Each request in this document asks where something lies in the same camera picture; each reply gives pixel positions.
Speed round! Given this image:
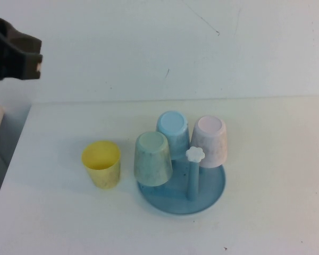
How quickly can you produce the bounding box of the blue plastic cup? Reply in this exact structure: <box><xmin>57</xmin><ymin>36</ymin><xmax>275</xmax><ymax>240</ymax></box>
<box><xmin>156</xmin><ymin>110</ymin><xmax>190</xmax><ymax>160</ymax></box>

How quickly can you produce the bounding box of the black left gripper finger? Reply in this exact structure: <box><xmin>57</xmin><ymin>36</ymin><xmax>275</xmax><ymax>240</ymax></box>
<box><xmin>0</xmin><ymin>52</ymin><xmax>44</xmax><ymax>82</ymax></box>
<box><xmin>0</xmin><ymin>14</ymin><xmax>43</xmax><ymax>55</ymax></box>

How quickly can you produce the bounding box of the blue round cup stand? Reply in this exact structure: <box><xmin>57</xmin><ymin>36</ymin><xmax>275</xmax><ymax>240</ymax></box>
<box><xmin>137</xmin><ymin>146</ymin><xmax>227</xmax><ymax>216</ymax></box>

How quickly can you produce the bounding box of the pink plastic cup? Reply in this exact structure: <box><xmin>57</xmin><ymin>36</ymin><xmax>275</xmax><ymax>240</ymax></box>
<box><xmin>189</xmin><ymin>115</ymin><xmax>228</xmax><ymax>169</ymax></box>

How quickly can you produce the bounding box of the green plastic cup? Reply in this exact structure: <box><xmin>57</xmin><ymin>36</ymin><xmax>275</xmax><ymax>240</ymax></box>
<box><xmin>133</xmin><ymin>131</ymin><xmax>173</xmax><ymax>187</ymax></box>

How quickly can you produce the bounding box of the yellow plastic cup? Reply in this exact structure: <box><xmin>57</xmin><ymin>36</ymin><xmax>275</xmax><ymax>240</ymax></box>
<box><xmin>81</xmin><ymin>140</ymin><xmax>122</xmax><ymax>190</ymax></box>

